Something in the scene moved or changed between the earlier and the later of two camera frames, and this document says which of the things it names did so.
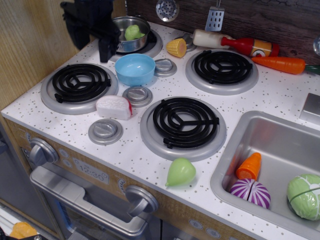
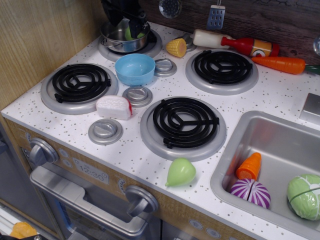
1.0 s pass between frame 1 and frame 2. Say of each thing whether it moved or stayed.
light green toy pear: stayed
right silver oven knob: stayed
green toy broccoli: stayed
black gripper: moved
